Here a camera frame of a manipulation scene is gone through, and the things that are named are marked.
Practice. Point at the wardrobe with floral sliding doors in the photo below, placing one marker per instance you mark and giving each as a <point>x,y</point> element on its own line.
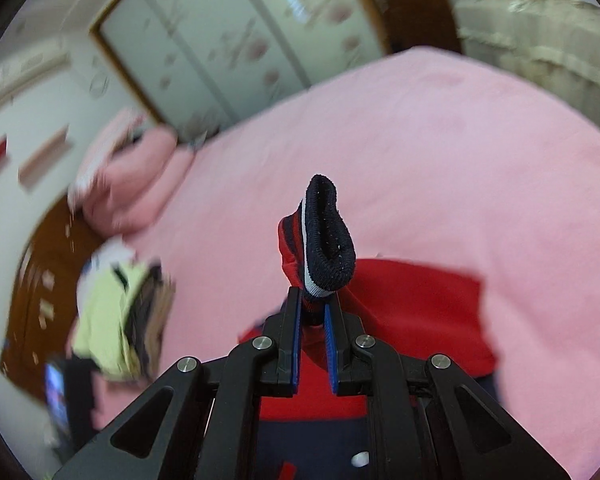
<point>230,35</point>

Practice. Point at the framed wall picture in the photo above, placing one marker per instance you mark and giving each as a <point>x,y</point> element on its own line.
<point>25,72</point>

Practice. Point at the folded pink quilt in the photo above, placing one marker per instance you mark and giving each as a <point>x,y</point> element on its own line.
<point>130,190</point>

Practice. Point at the phone with lit screen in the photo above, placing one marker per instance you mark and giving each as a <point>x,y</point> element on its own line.
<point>55,395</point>

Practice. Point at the stack of folded clothes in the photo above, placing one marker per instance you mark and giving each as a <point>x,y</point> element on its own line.
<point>125,320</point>

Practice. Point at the pink bed blanket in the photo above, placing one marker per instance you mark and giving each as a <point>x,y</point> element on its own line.
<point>430,160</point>

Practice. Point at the red and navy sweater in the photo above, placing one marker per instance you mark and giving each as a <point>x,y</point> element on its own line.
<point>420,310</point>

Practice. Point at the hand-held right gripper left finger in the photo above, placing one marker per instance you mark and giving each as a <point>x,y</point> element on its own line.
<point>295,335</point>

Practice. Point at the wooden headboard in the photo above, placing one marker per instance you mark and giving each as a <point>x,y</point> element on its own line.
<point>45,270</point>

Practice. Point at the small wall frame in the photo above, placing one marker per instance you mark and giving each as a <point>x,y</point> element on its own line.
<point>45,157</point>

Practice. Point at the furniture under lace cover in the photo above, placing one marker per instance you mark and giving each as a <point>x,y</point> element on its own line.
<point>530,35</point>

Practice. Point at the pink pillow with lace edge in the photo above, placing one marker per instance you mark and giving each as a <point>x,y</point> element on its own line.
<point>112,135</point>

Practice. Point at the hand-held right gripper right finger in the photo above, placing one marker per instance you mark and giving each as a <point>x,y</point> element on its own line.
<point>332,350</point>

